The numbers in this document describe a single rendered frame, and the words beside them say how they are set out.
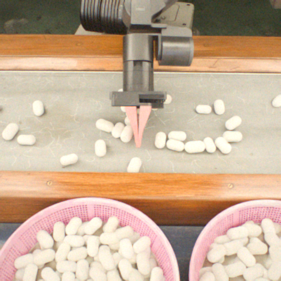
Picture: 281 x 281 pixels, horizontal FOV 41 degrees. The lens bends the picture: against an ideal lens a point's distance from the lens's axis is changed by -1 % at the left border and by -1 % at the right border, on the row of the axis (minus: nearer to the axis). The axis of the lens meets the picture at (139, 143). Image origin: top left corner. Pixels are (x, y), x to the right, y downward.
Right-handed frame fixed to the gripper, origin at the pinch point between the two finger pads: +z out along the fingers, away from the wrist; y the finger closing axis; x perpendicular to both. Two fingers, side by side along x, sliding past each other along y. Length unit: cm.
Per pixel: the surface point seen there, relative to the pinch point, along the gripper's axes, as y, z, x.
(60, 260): -11.7, 17.7, -13.3
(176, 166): 7.0, 4.2, -0.9
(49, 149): -17.0, 1.2, 1.5
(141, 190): 0.7, 7.7, -7.4
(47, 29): -58, -68, 160
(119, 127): -3.6, -2.9, 2.7
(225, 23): 53, -73, 166
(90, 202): -7.7, 9.6, -9.0
